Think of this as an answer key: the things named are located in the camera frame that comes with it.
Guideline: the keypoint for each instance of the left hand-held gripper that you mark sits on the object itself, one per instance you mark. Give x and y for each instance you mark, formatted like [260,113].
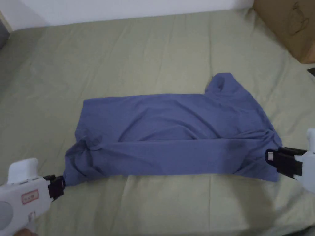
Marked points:
[17,196]

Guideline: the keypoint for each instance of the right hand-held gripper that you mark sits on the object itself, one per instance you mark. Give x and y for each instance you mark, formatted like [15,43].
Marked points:
[308,169]

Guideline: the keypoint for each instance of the dark blue shirt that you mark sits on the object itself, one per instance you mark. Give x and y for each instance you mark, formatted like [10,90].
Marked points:
[172,132]

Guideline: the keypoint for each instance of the person's left hand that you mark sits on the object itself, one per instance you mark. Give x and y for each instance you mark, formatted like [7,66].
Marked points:
[24,232]

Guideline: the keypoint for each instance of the small black object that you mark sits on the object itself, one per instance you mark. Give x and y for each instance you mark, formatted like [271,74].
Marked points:
[312,71]

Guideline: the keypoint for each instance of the brown cardboard carton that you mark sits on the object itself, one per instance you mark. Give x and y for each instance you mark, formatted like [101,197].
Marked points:
[290,24]

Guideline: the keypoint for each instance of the bed with pale green sheet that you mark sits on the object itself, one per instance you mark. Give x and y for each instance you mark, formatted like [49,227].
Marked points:
[128,56]

